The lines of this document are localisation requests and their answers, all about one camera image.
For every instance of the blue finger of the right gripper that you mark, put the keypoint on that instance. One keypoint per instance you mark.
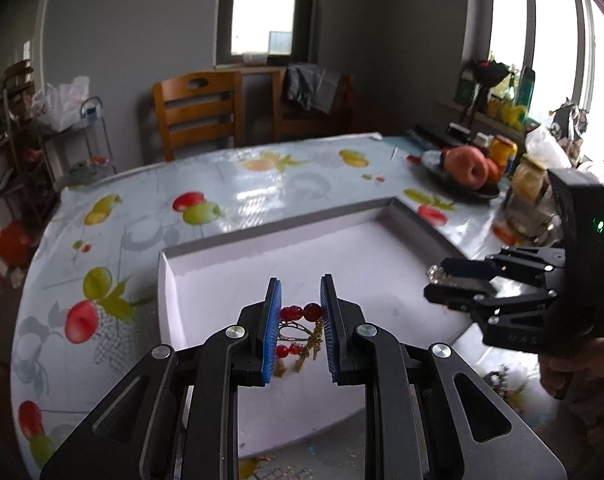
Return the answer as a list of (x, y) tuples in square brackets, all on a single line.
[(455, 296), (464, 268)]

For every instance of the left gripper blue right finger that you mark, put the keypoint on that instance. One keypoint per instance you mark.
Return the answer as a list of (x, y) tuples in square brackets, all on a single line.
[(333, 329)]

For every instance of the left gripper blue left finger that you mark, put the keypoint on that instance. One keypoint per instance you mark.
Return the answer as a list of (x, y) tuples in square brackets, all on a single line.
[(271, 316)]

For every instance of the red bead gold brooch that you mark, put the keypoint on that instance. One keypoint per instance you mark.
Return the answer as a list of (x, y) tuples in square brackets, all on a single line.
[(300, 337)]

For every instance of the right hand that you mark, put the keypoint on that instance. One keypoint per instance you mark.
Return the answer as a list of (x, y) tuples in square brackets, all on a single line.
[(585, 398)]

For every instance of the white shallow cardboard tray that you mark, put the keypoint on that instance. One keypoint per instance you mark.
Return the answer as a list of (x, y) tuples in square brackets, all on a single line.
[(377, 252)]

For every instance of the glass jar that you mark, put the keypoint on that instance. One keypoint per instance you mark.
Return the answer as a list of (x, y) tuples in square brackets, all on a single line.
[(530, 209)]

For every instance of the small orange fruit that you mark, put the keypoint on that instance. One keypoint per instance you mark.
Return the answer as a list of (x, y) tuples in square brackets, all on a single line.
[(494, 173)]

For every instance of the large red apple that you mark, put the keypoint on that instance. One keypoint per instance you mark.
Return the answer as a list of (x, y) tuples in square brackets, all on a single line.
[(467, 166)]

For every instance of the dark fruit plate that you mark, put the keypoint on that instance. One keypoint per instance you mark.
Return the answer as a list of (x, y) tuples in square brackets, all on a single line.
[(432, 161)]

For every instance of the fruit pattern tablecloth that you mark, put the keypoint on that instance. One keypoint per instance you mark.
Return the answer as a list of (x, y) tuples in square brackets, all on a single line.
[(89, 307)]

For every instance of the green bottle on sill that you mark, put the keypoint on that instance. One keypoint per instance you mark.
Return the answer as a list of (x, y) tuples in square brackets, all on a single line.
[(525, 92)]

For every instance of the dark flower bouquet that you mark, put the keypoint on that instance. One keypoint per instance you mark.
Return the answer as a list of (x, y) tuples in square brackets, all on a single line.
[(487, 75)]

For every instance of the wooden chair with clothes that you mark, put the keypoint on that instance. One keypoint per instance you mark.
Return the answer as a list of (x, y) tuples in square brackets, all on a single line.
[(292, 122)]

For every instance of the grey clothes on chair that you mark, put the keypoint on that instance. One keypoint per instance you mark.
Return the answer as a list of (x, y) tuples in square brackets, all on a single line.
[(311, 86)]

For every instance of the wooden chair by window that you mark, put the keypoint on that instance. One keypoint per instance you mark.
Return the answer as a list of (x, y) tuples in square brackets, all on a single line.
[(199, 107)]

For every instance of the back window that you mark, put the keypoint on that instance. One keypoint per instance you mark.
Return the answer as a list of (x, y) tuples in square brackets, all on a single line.
[(263, 32)]

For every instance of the dark shelving unit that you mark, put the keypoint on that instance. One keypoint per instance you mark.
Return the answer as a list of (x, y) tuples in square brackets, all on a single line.
[(26, 179)]

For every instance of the white plastic bag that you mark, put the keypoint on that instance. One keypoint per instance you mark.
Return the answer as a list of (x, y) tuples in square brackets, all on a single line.
[(59, 107)]

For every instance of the metal wire rack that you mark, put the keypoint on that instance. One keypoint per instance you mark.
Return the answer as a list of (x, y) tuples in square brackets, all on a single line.
[(82, 153)]

